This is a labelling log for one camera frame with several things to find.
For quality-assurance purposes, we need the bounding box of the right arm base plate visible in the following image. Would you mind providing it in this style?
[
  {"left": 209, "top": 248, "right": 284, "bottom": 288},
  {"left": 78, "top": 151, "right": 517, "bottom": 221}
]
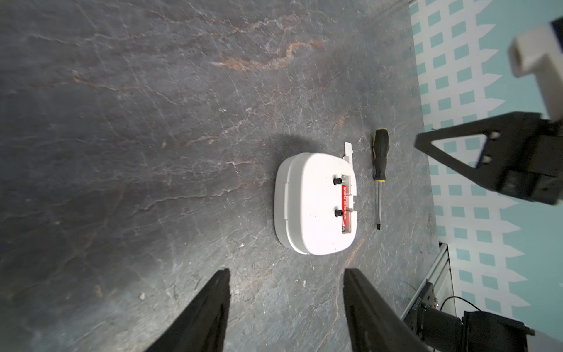
[{"left": 403, "top": 281, "right": 438, "bottom": 344}]

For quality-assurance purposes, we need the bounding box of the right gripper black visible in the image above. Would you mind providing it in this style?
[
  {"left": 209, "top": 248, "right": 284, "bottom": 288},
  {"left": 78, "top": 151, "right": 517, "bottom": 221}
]
[{"left": 415, "top": 111, "right": 562, "bottom": 205}]

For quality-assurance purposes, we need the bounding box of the red battery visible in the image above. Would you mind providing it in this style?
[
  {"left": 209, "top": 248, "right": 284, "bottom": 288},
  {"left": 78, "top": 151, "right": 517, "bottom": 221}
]
[{"left": 341, "top": 184, "right": 350, "bottom": 233}]

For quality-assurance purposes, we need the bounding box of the white battery cover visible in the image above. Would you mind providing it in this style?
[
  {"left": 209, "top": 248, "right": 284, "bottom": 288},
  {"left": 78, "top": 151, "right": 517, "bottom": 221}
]
[{"left": 343, "top": 142, "right": 353, "bottom": 166}]

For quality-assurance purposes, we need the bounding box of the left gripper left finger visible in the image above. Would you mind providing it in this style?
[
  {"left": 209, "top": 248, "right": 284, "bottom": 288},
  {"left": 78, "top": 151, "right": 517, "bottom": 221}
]
[{"left": 147, "top": 268, "right": 231, "bottom": 351}]

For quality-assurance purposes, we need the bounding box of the white alarm device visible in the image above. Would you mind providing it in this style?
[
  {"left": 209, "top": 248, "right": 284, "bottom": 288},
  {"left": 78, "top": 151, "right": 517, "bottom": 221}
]
[{"left": 274, "top": 153, "right": 359, "bottom": 256}]

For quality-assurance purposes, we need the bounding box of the black yellow screwdriver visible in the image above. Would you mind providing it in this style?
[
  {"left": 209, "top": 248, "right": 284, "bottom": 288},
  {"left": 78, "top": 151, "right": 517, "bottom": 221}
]
[{"left": 372, "top": 128, "right": 389, "bottom": 230}]

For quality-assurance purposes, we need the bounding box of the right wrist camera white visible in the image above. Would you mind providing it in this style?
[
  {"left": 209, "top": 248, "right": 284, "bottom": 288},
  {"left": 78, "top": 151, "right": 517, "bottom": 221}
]
[{"left": 508, "top": 18, "right": 562, "bottom": 122}]

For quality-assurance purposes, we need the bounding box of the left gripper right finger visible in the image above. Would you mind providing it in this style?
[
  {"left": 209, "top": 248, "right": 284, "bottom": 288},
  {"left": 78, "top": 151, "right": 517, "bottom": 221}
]
[{"left": 343, "top": 268, "right": 427, "bottom": 352}]

